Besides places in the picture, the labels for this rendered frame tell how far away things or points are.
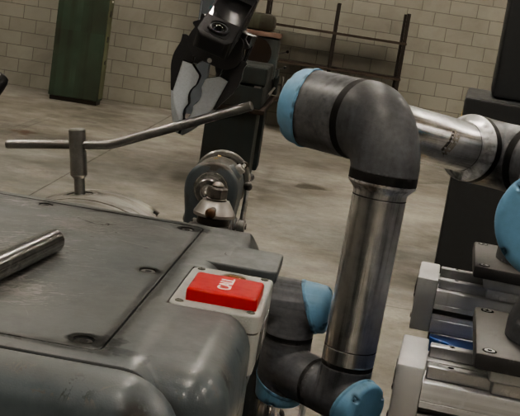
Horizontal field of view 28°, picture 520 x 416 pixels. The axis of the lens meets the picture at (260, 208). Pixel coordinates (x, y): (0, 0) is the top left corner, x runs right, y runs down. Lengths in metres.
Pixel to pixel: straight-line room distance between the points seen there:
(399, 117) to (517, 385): 0.40
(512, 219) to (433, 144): 0.57
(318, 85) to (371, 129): 0.13
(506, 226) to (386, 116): 0.36
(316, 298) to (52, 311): 0.79
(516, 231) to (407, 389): 0.27
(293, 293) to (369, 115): 0.30
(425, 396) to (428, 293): 0.50
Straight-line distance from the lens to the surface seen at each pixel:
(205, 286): 0.87
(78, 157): 1.36
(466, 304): 1.75
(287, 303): 1.54
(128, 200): 1.37
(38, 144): 1.38
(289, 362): 1.55
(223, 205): 1.92
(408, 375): 1.26
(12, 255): 0.86
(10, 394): 0.68
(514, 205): 1.10
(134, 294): 0.86
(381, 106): 1.42
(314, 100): 1.48
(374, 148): 1.40
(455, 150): 1.71
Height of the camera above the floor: 1.49
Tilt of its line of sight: 10 degrees down
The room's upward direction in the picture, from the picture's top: 9 degrees clockwise
